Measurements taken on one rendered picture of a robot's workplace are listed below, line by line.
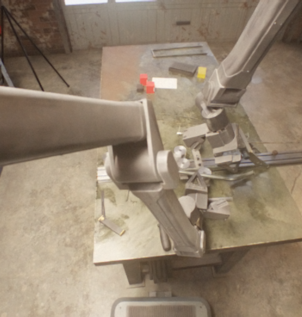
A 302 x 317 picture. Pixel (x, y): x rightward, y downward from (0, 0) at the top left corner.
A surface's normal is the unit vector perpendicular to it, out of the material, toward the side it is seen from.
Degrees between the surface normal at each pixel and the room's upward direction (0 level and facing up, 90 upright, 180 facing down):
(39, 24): 90
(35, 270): 0
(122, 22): 90
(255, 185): 0
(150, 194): 93
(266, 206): 0
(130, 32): 90
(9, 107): 68
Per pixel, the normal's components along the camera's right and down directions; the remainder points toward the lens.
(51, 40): 0.11, 0.77
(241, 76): 0.05, 0.90
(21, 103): 0.91, -0.12
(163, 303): 0.00, -0.63
